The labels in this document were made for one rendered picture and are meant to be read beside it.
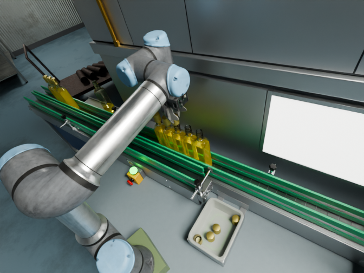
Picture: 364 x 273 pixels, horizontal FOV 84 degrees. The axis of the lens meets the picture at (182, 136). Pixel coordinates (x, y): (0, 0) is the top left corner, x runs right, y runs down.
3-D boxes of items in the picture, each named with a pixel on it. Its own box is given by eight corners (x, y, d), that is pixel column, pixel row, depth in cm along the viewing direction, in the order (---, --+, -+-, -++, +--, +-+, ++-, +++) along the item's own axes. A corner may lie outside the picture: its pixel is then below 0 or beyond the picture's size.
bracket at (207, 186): (214, 187, 103) (213, 181, 98) (205, 203, 98) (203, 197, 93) (207, 184, 104) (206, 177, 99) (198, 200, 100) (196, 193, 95)
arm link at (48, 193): (17, 241, 34) (186, 54, 48) (-2, 204, 40) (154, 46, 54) (67, 247, 44) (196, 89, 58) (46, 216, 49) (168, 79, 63)
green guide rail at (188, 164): (205, 175, 100) (203, 167, 94) (204, 177, 100) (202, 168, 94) (38, 98, 186) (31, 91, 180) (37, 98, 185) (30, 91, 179)
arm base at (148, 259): (135, 298, 79) (124, 298, 71) (113, 268, 86) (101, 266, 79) (161, 262, 84) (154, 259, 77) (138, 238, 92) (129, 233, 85)
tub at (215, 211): (245, 220, 96) (246, 213, 89) (223, 267, 85) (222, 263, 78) (212, 202, 104) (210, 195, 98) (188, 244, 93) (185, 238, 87)
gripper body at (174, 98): (178, 113, 77) (171, 86, 68) (161, 108, 81) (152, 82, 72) (189, 101, 81) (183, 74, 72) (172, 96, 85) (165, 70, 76)
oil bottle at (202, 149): (212, 163, 105) (208, 136, 89) (207, 171, 102) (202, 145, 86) (203, 159, 107) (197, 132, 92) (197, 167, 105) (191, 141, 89)
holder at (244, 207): (248, 210, 98) (249, 203, 93) (223, 267, 85) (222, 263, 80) (216, 194, 107) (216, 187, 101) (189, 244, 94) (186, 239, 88)
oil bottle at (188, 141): (203, 159, 108) (197, 131, 92) (197, 167, 105) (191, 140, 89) (194, 155, 110) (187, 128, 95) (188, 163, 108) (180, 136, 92)
